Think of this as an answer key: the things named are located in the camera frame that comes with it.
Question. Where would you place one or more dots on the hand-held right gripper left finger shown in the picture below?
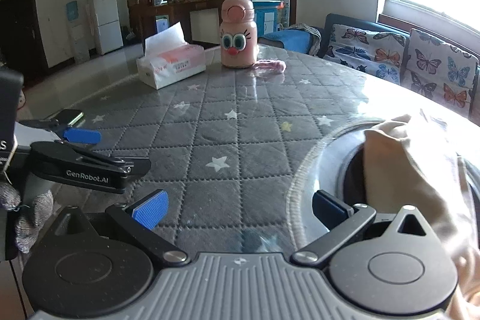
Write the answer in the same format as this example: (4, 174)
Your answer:
(150, 209)

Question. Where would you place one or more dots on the white refrigerator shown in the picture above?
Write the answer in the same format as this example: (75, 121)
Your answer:
(107, 20)

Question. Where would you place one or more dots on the person's left hand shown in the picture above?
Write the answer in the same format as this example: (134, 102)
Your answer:
(33, 217)

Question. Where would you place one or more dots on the pink cartoon face bottle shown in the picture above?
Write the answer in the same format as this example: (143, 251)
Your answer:
(238, 54)

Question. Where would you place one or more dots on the cream garment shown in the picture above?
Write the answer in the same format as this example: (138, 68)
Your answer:
(412, 173)

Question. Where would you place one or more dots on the dark wooden door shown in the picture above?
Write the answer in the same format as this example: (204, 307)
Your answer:
(18, 31)

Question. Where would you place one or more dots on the round black induction cooktop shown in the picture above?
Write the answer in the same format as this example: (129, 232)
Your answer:
(354, 177)

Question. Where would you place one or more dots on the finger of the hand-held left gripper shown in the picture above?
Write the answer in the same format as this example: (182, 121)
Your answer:
(137, 166)
(82, 136)

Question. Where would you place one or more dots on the white tissue pack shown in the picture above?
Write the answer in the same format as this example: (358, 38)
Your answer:
(168, 69)

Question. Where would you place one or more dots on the butterfly print cushion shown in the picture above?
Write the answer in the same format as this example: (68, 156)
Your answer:
(360, 50)
(438, 72)

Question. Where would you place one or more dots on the dark smartphone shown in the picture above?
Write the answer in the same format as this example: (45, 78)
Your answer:
(69, 116)

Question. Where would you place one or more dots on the blue cloth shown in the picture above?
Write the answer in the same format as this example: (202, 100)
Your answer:
(285, 40)

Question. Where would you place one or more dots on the water dispenser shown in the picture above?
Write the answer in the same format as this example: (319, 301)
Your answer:
(77, 39)

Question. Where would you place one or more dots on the dark blue sofa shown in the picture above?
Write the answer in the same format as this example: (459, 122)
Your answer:
(333, 22)

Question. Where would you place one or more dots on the grey knitted garment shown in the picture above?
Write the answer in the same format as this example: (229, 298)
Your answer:
(313, 35)

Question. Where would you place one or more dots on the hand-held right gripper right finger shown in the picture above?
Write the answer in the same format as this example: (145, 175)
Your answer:
(330, 207)

